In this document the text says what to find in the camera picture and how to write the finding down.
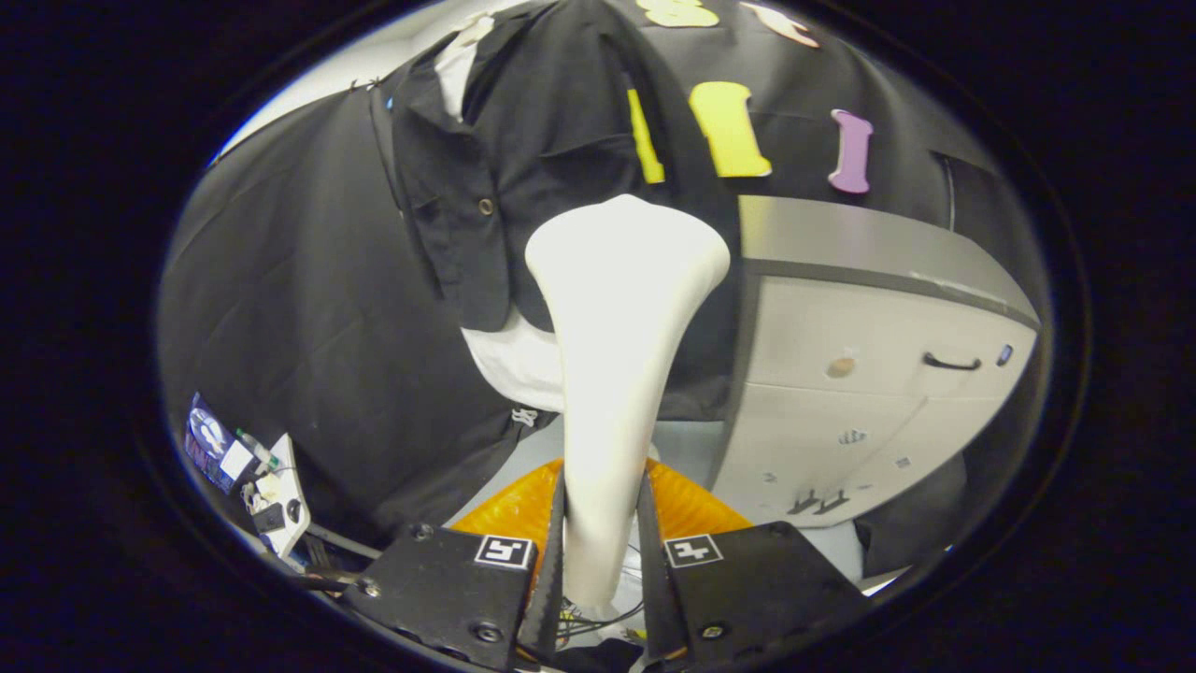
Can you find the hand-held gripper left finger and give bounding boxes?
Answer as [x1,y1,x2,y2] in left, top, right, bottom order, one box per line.
[338,458,568,672]

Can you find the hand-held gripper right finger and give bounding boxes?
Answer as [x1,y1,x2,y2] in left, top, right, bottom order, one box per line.
[640,460,870,669]

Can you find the white shirt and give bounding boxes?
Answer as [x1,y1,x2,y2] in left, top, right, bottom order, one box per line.
[433,14,571,414]

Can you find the black suit jacket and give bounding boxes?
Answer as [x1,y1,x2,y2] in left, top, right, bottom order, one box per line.
[391,0,750,422]

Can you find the grey cabinet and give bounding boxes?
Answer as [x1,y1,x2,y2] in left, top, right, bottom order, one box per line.
[707,194,1041,530]

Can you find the white paper sheets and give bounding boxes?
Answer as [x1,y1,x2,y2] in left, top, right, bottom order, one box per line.
[243,433,313,560]

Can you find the green pen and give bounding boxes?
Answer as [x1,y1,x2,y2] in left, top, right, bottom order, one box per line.
[234,428,282,472]

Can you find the black backdrop cloth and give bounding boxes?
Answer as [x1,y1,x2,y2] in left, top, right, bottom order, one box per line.
[157,0,1029,580]

